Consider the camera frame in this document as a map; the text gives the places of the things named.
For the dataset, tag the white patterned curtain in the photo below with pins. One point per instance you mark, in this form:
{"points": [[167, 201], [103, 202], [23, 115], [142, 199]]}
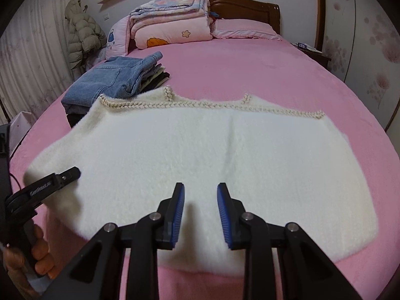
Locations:
{"points": [[31, 53]]}

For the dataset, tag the pale green puffer jacket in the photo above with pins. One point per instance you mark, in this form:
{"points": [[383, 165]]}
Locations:
{"points": [[82, 34]]}

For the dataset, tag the small items on nightstand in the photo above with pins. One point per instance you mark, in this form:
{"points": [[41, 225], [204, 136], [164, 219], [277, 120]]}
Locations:
{"points": [[303, 46]]}

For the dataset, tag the floral wardrobe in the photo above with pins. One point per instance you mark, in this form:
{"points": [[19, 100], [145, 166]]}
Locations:
{"points": [[362, 37]]}

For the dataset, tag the pink bed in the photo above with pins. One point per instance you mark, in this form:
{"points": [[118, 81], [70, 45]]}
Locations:
{"points": [[250, 68]]}

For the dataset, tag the person's left hand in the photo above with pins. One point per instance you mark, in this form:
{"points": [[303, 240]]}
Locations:
{"points": [[43, 256]]}

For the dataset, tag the wooden headboard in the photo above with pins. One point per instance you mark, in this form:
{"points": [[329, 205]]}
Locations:
{"points": [[250, 9]]}

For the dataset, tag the pink cartoon print pillow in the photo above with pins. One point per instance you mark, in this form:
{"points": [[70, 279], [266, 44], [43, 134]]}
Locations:
{"points": [[117, 40]]}

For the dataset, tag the folded blue jeans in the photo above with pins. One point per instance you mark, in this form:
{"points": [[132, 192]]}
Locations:
{"points": [[109, 78]]}

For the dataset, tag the folded pink quilt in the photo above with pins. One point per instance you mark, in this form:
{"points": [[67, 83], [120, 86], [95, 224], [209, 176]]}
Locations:
{"points": [[175, 32]]}

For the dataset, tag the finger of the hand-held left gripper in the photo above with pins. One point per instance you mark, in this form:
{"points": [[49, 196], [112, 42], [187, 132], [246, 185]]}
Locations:
{"points": [[67, 175]]}

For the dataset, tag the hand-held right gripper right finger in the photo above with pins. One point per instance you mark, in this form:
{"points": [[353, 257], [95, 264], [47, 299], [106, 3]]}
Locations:
{"points": [[224, 218]]}

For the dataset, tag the wooden nightstand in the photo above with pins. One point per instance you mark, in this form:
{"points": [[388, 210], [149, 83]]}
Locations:
{"points": [[317, 54]]}

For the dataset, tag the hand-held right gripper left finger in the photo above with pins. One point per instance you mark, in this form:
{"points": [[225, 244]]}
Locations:
{"points": [[177, 215]]}

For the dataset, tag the folded floral quilt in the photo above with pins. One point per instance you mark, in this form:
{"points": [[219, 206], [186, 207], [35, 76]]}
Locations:
{"points": [[168, 3]]}

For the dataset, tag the white fuzzy sweater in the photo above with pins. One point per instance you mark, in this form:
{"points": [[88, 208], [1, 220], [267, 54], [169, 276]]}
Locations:
{"points": [[203, 162]]}

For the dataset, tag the white box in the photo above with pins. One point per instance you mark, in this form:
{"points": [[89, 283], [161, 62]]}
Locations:
{"points": [[23, 128]]}

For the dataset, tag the pile of folded dark clothes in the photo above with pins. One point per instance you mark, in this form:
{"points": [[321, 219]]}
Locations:
{"points": [[157, 79]]}

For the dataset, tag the plain pink pillow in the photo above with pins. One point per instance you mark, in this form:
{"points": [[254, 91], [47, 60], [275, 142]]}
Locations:
{"points": [[247, 29]]}

